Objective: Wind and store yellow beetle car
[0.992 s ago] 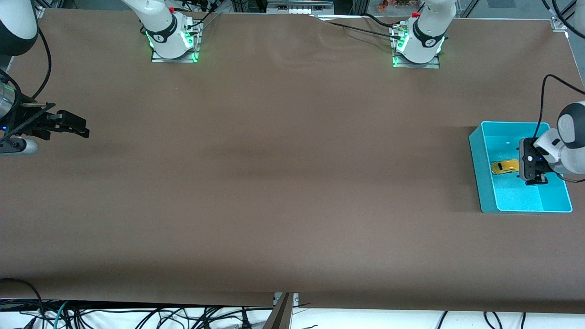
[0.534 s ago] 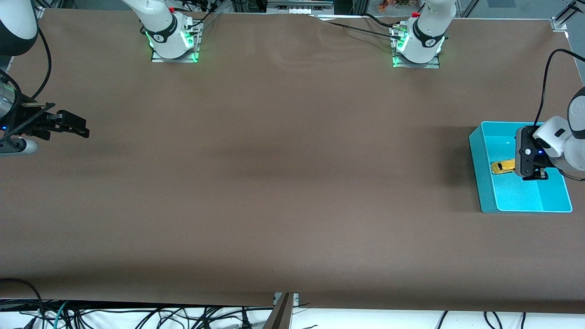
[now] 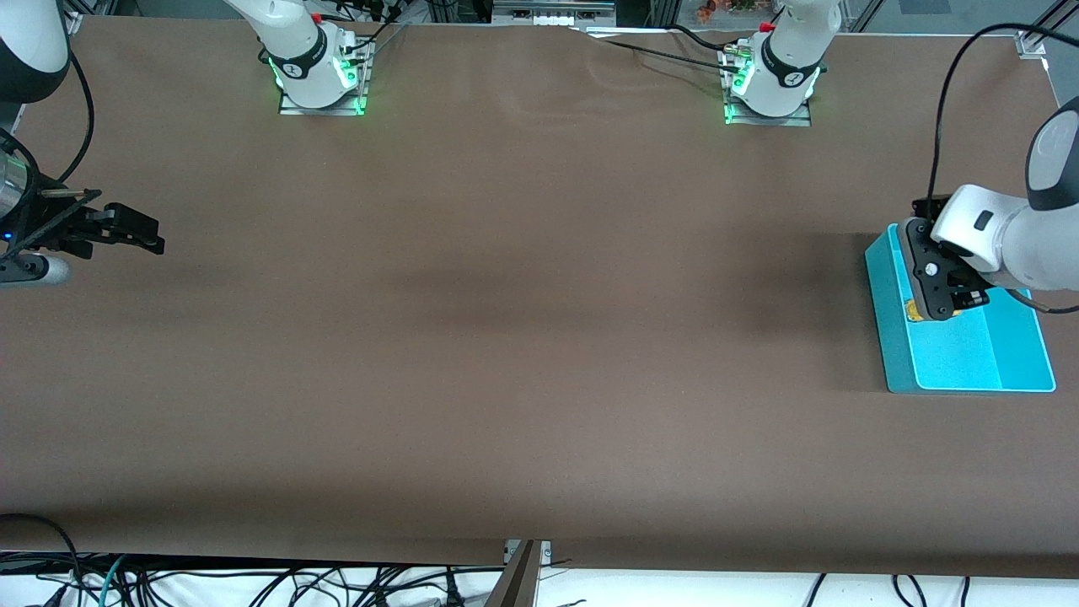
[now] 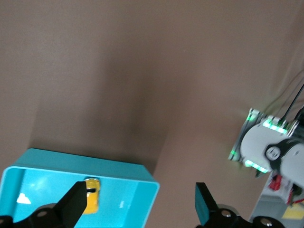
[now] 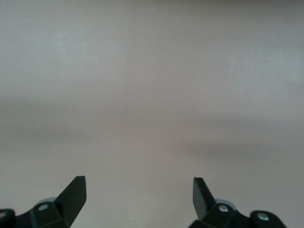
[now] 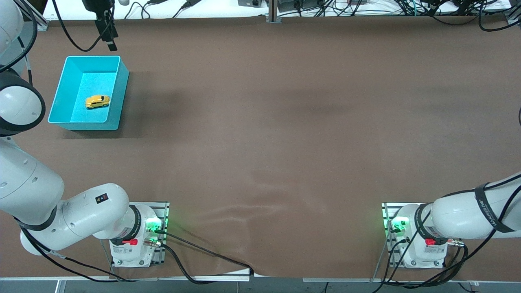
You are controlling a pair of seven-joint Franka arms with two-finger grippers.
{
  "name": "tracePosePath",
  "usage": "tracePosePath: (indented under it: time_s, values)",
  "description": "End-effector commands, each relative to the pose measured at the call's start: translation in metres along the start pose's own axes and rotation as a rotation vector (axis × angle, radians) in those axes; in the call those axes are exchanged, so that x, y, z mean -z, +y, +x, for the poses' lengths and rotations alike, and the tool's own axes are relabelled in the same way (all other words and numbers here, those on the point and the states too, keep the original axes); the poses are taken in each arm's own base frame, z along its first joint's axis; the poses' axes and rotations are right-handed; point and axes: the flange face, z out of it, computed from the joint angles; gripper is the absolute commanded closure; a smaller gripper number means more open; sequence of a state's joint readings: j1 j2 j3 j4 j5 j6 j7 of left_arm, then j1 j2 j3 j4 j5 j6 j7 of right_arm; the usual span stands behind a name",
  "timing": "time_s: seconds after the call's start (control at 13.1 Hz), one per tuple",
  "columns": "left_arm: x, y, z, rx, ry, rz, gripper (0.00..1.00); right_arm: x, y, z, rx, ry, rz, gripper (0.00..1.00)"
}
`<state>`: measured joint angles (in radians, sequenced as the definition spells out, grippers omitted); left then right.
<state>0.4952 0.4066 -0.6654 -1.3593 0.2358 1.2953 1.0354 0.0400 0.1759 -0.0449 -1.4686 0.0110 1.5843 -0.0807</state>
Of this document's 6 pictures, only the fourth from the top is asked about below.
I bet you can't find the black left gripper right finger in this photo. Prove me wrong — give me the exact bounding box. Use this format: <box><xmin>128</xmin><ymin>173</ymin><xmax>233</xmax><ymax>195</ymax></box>
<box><xmin>194</xmin><ymin>182</ymin><xmax>254</xmax><ymax>228</ymax></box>

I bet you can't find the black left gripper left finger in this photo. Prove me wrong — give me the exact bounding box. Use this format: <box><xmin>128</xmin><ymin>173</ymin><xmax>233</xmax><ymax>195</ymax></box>
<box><xmin>14</xmin><ymin>180</ymin><xmax>88</xmax><ymax>228</ymax></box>

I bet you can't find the yellow beetle toy car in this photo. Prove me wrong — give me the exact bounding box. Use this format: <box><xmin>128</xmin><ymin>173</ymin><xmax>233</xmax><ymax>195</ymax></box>
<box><xmin>83</xmin><ymin>177</ymin><xmax>101</xmax><ymax>215</ymax></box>

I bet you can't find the teal plastic bin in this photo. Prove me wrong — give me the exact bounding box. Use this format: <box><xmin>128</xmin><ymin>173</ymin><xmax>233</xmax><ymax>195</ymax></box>
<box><xmin>0</xmin><ymin>148</ymin><xmax>161</xmax><ymax>228</ymax></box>

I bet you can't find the red connector cap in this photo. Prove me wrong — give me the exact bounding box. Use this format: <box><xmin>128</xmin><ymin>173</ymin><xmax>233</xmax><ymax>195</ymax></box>
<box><xmin>268</xmin><ymin>174</ymin><xmax>284</xmax><ymax>191</ymax></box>

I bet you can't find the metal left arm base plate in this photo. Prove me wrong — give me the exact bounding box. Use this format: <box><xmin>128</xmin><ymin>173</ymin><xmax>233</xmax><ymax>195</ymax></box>
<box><xmin>228</xmin><ymin>108</ymin><xmax>300</xmax><ymax>179</ymax></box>

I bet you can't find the black base power cable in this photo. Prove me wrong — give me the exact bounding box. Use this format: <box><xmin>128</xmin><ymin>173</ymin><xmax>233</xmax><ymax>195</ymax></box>
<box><xmin>282</xmin><ymin>84</ymin><xmax>304</xmax><ymax>121</ymax></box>

